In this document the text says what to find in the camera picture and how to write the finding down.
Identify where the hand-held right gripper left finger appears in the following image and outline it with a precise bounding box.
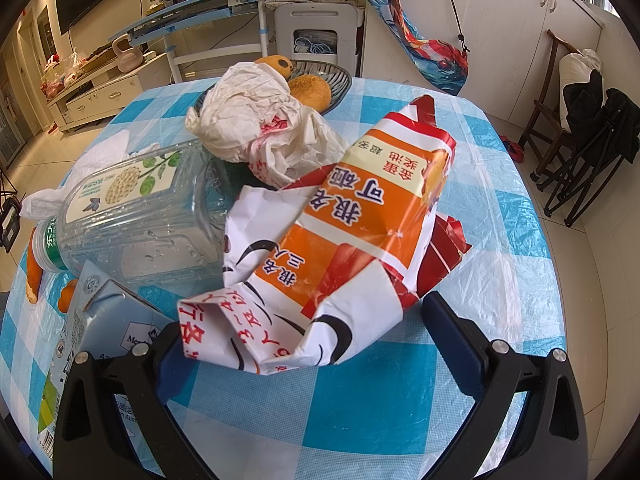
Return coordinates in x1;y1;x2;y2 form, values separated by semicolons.
52;322;223;480

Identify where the blue study desk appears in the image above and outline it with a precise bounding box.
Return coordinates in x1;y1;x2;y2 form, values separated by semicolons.
109;0;296;83

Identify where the yellow mango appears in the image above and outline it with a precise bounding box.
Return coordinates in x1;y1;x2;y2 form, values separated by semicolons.
254;56;295;81

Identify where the orange white snack bag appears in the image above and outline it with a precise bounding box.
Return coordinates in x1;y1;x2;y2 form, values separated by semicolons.
177;94;473;377

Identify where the white television cabinet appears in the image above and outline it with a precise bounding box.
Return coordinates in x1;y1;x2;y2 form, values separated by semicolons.
47;52;173;133

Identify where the white wall cabinet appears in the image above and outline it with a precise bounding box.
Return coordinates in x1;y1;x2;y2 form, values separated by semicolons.
362;0;616;126

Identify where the white sack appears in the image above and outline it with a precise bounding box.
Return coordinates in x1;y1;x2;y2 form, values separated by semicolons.
557;49;605;133

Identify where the blue milk carton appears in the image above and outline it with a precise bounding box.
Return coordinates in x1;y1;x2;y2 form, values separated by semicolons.
37;259;175;466

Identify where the colourful printed bag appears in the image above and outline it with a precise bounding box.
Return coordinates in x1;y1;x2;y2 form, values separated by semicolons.
350;0;471;96

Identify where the white storage stool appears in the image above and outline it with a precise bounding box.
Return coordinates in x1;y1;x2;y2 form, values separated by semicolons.
274;2;365;78

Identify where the crumpled white plastic bag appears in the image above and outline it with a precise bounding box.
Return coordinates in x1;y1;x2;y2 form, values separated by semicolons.
185;62;351;191

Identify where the black cord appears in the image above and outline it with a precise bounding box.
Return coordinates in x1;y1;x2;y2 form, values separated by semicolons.
436;0;471;53

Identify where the dark fruit bowl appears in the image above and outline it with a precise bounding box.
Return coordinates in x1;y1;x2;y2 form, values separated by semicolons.
194;58;352;116

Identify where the dark wooden chair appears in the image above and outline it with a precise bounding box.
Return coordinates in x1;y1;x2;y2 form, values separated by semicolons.
517;29;591;166

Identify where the blue white checked tablecloth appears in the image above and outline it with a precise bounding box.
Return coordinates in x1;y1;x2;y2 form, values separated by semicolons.
0;77;568;480

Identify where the clear plastic bottle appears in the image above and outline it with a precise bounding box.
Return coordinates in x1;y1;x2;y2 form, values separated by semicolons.
32;141;236;291

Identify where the pink kettlebell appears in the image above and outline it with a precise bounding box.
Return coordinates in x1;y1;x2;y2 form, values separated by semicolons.
111;36;142;73

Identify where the round orange fruit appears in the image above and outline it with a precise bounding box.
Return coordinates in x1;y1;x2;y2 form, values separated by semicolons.
289;75;332;111

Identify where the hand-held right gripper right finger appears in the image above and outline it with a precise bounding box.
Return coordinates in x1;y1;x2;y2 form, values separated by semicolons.
421;291;590;480

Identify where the red slipper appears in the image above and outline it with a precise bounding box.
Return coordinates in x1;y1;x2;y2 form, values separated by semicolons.
499;134;523;161

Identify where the black folding chair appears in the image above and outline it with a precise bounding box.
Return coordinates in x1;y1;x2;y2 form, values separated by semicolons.
530;69;640;228

